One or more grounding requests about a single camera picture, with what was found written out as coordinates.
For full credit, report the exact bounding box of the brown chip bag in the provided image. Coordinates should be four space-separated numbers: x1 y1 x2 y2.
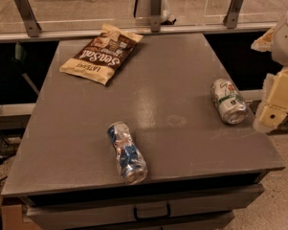
59 24 143 85

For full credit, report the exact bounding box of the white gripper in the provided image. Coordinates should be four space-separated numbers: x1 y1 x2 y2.
251 11 288 133

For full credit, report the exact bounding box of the middle metal bracket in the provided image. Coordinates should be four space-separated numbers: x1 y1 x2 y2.
150 0 162 33

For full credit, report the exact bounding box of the crushed blue silver can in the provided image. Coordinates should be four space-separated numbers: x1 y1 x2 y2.
107 122 147 185

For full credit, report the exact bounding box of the left metal bracket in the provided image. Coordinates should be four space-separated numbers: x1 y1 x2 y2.
13 0 41 37

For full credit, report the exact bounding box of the metal bracket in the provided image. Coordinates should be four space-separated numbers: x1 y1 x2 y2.
13 0 41 37
150 0 162 33
223 0 244 29

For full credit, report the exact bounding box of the green white 7up can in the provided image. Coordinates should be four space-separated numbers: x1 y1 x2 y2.
210 79 249 125

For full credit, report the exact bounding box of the right metal bracket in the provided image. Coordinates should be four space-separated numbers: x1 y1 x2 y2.
223 0 244 29

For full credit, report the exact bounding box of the metal rail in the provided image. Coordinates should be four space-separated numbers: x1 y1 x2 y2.
0 21 277 44

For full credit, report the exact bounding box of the grey drawer with handle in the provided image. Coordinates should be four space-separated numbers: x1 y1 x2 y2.
27 184 264 230

